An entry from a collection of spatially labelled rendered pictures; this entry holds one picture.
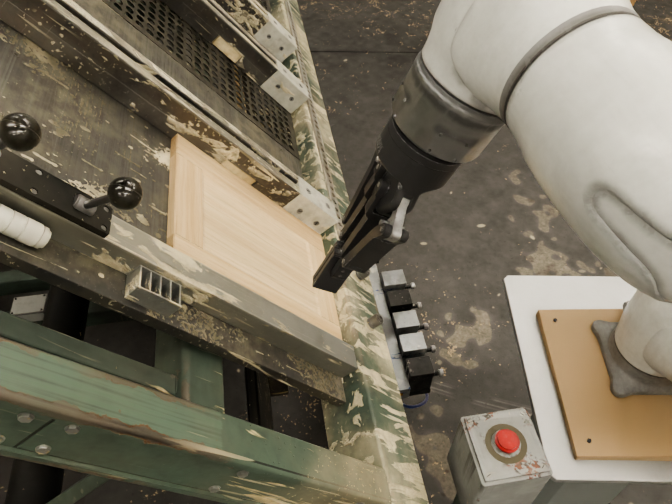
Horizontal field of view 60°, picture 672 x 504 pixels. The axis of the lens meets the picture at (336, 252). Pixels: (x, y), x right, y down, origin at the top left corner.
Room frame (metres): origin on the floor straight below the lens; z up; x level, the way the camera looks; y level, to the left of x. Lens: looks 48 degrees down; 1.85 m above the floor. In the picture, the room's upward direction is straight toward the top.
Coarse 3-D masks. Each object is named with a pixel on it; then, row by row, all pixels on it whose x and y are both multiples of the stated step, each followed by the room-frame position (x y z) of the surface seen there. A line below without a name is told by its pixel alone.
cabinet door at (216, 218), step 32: (192, 160) 0.82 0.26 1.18; (192, 192) 0.74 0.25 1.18; (224, 192) 0.81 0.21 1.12; (256, 192) 0.88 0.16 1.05; (192, 224) 0.66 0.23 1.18; (224, 224) 0.72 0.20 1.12; (256, 224) 0.78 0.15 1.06; (288, 224) 0.86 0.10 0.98; (192, 256) 0.59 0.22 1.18; (224, 256) 0.64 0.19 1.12; (256, 256) 0.69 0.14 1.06; (288, 256) 0.76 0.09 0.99; (320, 256) 0.83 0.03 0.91; (256, 288) 0.61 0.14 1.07; (288, 288) 0.67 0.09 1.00; (320, 320) 0.64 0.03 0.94
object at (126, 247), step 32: (0, 192) 0.49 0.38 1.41; (64, 224) 0.49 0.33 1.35; (128, 224) 0.55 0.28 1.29; (96, 256) 0.50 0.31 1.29; (128, 256) 0.50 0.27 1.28; (160, 256) 0.53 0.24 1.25; (192, 288) 0.51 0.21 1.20; (224, 288) 0.54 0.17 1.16; (224, 320) 0.52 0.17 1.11; (256, 320) 0.53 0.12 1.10; (288, 320) 0.56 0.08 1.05; (320, 352) 0.54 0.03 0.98; (352, 352) 0.59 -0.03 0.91
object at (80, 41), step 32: (0, 0) 0.84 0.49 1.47; (32, 0) 0.84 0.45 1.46; (64, 0) 0.89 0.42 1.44; (32, 32) 0.84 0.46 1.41; (64, 32) 0.85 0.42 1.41; (96, 32) 0.87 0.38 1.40; (96, 64) 0.85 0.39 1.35; (128, 64) 0.86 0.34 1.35; (128, 96) 0.86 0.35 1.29; (160, 96) 0.87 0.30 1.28; (192, 96) 0.92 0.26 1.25; (160, 128) 0.86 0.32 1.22; (192, 128) 0.87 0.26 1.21; (224, 128) 0.92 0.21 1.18; (224, 160) 0.88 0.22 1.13; (256, 160) 0.89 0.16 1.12; (288, 192) 0.90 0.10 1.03; (320, 224) 0.91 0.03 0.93
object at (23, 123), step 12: (12, 120) 0.46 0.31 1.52; (24, 120) 0.47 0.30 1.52; (0, 132) 0.46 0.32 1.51; (12, 132) 0.45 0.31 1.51; (24, 132) 0.46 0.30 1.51; (36, 132) 0.47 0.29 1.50; (0, 144) 0.48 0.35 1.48; (12, 144) 0.45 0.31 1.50; (24, 144) 0.45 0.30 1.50; (36, 144) 0.46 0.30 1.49
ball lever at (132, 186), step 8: (112, 184) 0.48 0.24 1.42; (120, 184) 0.48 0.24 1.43; (128, 184) 0.48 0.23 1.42; (136, 184) 0.48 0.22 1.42; (112, 192) 0.47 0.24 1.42; (120, 192) 0.47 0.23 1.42; (128, 192) 0.47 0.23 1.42; (136, 192) 0.48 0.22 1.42; (80, 200) 0.52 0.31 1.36; (88, 200) 0.52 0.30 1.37; (96, 200) 0.50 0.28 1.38; (104, 200) 0.49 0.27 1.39; (112, 200) 0.47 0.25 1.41; (120, 200) 0.46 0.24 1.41; (128, 200) 0.47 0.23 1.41; (136, 200) 0.47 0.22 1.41; (80, 208) 0.51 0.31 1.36; (88, 208) 0.51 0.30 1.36; (96, 208) 0.52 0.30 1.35; (120, 208) 0.47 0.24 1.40; (128, 208) 0.47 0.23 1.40
